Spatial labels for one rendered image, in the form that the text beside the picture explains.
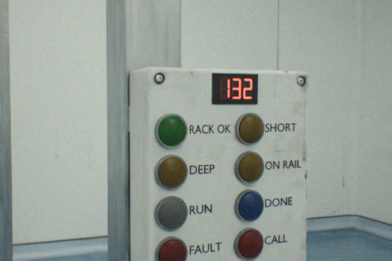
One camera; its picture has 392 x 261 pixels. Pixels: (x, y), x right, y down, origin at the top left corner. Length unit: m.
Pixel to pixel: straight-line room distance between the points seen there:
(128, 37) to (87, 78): 3.37
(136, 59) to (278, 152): 0.16
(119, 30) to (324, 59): 4.17
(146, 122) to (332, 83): 4.26
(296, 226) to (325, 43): 4.16
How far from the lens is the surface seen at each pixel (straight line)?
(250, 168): 0.52
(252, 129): 0.52
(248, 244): 0.53
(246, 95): 0.52
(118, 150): 0.56
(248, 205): 0.52
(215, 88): 0.50
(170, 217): 0.49
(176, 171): 0.48
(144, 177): 0.49
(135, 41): 0.54
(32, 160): 3.87
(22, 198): 3.90
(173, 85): 0.49
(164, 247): 0.49
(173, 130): 0.48
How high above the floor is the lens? 1.04
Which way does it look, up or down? 3 degrees down
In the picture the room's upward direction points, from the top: straight up
